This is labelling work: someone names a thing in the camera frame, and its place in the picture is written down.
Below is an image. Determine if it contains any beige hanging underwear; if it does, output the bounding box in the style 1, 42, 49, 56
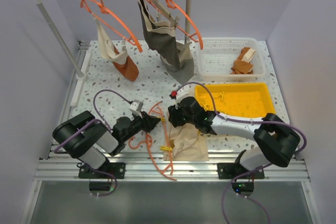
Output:
95, 18, 129, 65

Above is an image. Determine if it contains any wooden clip hanger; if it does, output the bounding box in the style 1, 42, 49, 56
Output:
138, 0, 179, 30

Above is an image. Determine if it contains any orange hanger with clothes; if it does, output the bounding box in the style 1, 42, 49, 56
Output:
80, 0, 143, 53

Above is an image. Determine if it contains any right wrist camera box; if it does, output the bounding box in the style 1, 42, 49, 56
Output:
170, 90, 192, 104

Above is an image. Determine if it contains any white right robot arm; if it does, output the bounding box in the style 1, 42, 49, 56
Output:
168, 97, 300, 178

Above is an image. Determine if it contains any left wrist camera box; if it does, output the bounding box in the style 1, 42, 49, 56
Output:
129, 100, 143, 116

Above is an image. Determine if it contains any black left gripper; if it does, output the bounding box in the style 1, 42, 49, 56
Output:
122, 110, 161, 142

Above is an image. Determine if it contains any brown and cream underwear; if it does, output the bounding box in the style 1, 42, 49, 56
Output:
230, 47, 256, 74

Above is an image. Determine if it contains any grey hanging underwear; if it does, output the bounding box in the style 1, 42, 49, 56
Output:
137, 0, 194, 84

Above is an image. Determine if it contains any pile of cream clothespins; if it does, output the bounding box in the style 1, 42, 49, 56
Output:
199, 92, 227, 112

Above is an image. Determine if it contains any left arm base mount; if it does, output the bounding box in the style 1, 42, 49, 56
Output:
77, 162, 125, 195

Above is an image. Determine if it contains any aluminium rail frame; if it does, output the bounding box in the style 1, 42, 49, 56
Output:
34, 40, 312, 183

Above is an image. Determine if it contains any yellow plastic tray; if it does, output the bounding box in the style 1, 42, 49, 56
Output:
195, 83, 275, 118

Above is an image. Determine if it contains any white plastic basket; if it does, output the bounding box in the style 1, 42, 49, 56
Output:
195, 37, 266, 82

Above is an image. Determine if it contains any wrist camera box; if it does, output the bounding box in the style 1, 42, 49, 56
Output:
170, 90, 192, 104
129, 100, 143, 116

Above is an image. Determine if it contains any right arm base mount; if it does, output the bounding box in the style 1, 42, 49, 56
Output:
217, 150, 265, 197

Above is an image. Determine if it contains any orange hanging underwear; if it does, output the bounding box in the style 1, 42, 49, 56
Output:
111, 46, 139, 81

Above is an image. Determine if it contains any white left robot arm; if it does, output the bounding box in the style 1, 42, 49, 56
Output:
52, 111, 161, 178

